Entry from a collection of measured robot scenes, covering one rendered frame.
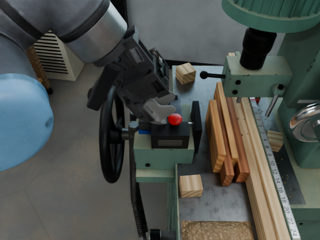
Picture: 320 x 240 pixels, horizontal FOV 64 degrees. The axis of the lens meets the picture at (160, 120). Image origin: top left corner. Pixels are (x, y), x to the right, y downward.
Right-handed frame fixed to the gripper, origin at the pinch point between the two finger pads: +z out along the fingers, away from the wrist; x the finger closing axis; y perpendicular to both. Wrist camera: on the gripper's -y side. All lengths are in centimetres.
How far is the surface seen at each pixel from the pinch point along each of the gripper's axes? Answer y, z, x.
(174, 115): 3.0, 0.8, 0.4
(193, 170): 0.8, 13.9, -5.4
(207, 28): -2, 71, 141
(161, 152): -3.2, 5.9, -3.6
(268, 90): 21.7, 11.9, 8.3
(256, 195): 12.8, 16.4, -13.3
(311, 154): 25.8, 32.1, 0.9
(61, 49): -100, 23, 127
